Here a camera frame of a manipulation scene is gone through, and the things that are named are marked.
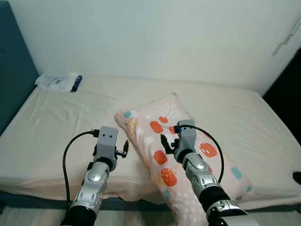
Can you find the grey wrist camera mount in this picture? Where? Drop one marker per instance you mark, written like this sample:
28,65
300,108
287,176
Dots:
187,134
107,139

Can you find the cream bed mattress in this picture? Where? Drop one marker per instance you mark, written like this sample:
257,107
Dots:
56,136

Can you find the dark blue bed frame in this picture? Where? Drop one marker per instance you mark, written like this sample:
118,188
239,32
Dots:
127,204

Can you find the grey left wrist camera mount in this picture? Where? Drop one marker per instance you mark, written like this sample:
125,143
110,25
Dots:
107,139

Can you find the teal padded headboard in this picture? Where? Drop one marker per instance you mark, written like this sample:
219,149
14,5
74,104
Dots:
11,70

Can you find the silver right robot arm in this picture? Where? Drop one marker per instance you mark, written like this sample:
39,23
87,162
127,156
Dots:
197,172

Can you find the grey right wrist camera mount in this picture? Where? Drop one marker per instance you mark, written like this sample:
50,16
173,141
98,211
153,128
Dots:
187,134

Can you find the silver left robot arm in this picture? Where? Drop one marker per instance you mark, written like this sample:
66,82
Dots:
91,188

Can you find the white blue plastic packet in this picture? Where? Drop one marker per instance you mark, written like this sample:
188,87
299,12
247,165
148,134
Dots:
56,82

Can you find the pink pillow with orange spots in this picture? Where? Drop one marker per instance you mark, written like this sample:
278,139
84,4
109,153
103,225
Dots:
146,127

